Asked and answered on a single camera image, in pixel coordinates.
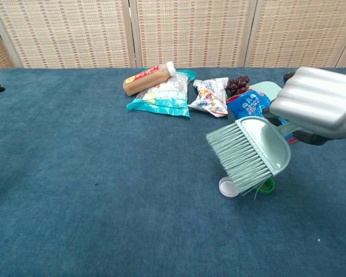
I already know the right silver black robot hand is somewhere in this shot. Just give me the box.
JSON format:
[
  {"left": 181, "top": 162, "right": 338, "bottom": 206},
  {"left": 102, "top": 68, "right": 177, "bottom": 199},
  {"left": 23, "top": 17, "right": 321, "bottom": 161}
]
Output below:
[{"left": 269, "top": 66, "right": 346, "bottom": 146}]

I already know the green plastic scrub brush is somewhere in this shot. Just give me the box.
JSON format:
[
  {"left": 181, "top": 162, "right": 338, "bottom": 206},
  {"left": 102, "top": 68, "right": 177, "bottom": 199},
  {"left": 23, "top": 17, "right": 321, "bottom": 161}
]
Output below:
[{"left": 205, "top": 116, "right": 300, "bottom": 200}]

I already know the green bottle cap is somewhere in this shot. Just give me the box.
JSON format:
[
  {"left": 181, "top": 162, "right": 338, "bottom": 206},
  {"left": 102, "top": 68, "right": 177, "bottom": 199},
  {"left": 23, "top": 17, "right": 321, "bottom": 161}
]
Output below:
[{"left": 253, "top": 178, "right": 276, "bottom": 194}]

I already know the white bottle cap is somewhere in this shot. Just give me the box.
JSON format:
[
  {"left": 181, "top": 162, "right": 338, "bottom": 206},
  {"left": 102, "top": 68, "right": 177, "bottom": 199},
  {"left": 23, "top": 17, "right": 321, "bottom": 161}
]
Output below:
[{"left": 218, "top": 177, "right": 239, "bottom": 198}]

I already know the light green dustpan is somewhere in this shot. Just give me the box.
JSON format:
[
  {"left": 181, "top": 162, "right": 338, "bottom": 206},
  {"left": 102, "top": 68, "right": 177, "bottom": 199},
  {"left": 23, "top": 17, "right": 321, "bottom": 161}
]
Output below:
[{"left": 250, "top": 81, "right": 284, "bottom": 102}]

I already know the blue snack bag with barcode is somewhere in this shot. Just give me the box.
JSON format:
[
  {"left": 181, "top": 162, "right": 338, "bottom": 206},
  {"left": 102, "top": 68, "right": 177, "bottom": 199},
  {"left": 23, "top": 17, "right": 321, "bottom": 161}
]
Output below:
[{"left": 226, "top": 89, "right": 299, "bottom": 144}]

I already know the dark red grape bunch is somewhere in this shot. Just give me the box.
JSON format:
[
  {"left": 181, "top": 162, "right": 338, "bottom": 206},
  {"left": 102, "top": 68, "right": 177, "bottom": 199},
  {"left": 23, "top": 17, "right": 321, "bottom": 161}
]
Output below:
[{"left": 225, "top": 75, "right": 251, "bottom": 96}]

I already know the white blue snack bag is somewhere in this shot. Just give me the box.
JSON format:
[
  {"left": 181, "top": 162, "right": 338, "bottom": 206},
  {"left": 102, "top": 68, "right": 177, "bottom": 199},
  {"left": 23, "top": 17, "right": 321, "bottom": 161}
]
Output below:
[{"left": 187, "top": 77, "right": 230, "bottom": 118}]

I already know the blue felt table cover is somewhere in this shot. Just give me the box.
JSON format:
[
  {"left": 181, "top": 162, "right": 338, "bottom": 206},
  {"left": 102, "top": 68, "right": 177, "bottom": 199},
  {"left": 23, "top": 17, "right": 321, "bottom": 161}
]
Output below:
[{"left": 0, "top": 68, "right": 346, "bottom": 277}]

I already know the woven bamboo folding screen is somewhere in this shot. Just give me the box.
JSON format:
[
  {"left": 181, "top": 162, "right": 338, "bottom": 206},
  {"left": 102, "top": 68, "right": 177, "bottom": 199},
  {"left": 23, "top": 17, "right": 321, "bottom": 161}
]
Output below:
[{"left": 0, "top": 0, "right": 346, "bottom": 73}]

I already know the teal white snack bag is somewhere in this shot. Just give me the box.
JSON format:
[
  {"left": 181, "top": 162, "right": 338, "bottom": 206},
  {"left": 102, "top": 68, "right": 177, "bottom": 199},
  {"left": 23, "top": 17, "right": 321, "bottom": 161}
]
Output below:
[{"left": 126, "top": 68, "right": 197, "bottom": 118}]

